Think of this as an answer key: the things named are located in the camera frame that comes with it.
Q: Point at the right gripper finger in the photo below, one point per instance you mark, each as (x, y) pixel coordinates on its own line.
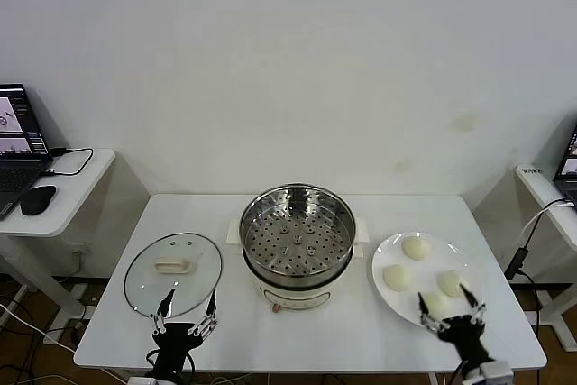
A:
(424, 308)
(471, 299)

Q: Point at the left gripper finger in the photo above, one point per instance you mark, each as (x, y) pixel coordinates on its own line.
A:
(166, 306)
(211, 306)

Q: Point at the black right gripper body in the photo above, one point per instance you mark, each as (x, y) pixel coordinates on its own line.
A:
(466, 340)

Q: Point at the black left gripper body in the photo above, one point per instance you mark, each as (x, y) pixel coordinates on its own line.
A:
(173, 341)

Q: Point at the white steamed baozi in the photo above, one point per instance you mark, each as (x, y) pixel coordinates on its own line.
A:
(437, 305)
(417, 247)
(397, 277)
(451, 283)

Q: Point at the round glass pot lid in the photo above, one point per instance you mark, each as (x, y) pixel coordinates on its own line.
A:
(176, 265)

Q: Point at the perforated steel steamer basket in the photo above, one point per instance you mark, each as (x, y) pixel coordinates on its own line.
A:
(315, 259)

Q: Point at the white round plate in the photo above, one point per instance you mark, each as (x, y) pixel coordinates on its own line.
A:
(421, 268)

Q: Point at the white floor power strip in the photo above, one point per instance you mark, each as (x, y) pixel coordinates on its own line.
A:
(56, 336)

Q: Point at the white side desk with label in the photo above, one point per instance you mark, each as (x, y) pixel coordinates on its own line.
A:
(541, 191)

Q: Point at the white desk label sticker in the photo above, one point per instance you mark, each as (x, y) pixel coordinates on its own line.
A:
(532, 171)

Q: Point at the dark laptop with grey keyboard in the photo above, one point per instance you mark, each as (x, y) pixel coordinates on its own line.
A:
(569, 177)

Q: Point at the black computer mouse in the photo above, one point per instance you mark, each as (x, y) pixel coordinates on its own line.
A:
(38, 199)

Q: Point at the black laptop with lit screen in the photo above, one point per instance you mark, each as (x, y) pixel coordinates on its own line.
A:
(18, 173)

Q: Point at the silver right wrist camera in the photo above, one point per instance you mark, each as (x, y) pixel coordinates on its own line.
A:
(496, 370)

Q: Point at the white wall socket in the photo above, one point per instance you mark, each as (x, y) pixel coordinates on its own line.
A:
(80, 250)

